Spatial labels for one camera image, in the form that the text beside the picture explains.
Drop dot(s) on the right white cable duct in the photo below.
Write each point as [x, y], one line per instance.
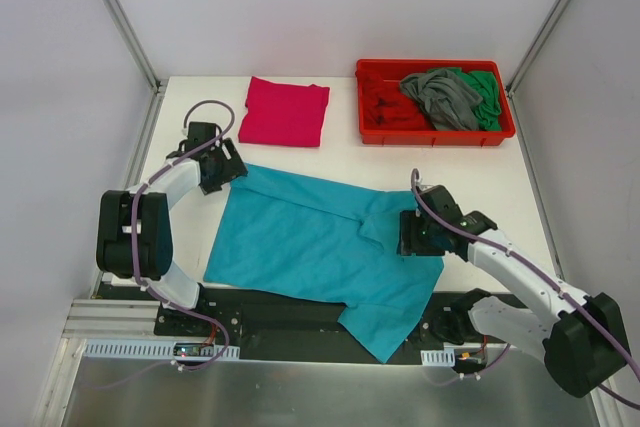
[438, 358]

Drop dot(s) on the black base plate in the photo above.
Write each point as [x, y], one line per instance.
[269, 327]

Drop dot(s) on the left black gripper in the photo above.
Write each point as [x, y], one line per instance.
[228, 163]

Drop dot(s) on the right aluminium frame post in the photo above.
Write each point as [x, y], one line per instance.
[547, 28]

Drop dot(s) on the grey t shirt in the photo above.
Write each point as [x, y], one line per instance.
[444, 98]

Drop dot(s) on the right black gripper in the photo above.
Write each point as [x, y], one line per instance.
[409, 233]

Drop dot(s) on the red plastic bin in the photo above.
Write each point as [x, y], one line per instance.
[394, 70]

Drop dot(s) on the dark red t shirt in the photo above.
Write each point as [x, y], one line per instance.
[386, 107]

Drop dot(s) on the teal t shirt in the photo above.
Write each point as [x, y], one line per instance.
[324, 241]

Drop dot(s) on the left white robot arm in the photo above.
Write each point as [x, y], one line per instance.
[134, 239]

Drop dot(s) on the white cable duct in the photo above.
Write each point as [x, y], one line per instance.
[438, 358]
[158, 350]

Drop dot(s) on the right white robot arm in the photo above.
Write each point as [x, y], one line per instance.
[579, 338]

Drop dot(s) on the folded magenta t shirt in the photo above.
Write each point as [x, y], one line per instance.
[287, 115]

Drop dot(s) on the aluminium frame post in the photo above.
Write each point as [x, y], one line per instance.
[131, 40]
[547, 28]

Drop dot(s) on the left aluminium frame post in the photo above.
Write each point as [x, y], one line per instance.
[131, 40]

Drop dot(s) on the green t shirt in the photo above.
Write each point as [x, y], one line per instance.
[488, 111]

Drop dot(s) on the left white cable duct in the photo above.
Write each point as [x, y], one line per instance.
[158, 350]

